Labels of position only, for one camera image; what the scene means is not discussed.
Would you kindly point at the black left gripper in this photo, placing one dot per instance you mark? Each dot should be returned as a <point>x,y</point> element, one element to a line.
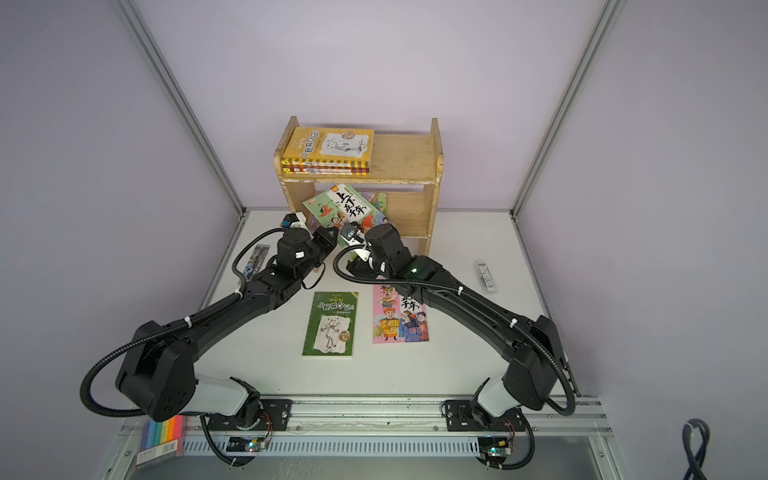
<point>328,239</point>

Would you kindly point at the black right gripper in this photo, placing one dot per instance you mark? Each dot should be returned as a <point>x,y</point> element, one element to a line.
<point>363,269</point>

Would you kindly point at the green pink bottom comic book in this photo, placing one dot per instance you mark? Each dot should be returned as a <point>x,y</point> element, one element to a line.
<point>341,204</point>

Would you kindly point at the pink Chinese comic book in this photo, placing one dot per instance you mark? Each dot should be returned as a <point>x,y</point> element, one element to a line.
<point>398,319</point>

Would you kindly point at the red wimpy kid book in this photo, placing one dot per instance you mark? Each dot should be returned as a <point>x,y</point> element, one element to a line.
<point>320,166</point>

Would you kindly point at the yellow green-edged wimpy kid book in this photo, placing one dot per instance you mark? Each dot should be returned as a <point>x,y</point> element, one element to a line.
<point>329,147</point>

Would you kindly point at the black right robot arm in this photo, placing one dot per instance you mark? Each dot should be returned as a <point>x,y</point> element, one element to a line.
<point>537,373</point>

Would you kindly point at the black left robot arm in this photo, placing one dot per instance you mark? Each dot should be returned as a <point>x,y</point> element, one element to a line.
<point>157,373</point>

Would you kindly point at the grey metal ruler strip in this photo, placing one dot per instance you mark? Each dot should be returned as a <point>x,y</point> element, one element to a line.
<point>256,260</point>

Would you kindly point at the green wimpy kid book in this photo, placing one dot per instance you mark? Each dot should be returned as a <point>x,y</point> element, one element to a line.
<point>331,326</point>

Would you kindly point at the wooden two-tier bookshelf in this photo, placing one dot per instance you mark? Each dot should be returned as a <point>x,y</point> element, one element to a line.
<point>407,166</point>

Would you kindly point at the right controller circuit board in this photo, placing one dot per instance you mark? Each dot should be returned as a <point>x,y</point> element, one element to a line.
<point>494,446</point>

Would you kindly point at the controller circuit board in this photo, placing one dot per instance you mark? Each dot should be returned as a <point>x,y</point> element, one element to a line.
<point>494,446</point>
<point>242,445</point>

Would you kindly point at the left controller circuit board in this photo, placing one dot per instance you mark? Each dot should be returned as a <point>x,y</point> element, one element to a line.
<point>242,445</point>

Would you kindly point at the pack of coloured highlighters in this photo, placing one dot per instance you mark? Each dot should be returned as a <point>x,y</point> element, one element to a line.
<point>160,442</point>

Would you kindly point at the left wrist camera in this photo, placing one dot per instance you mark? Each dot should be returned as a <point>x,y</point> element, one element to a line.
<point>295,220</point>

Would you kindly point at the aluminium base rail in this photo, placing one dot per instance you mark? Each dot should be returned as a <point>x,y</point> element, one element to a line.
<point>428,414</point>

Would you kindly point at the white slotted cable duct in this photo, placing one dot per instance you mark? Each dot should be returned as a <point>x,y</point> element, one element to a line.
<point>363,446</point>

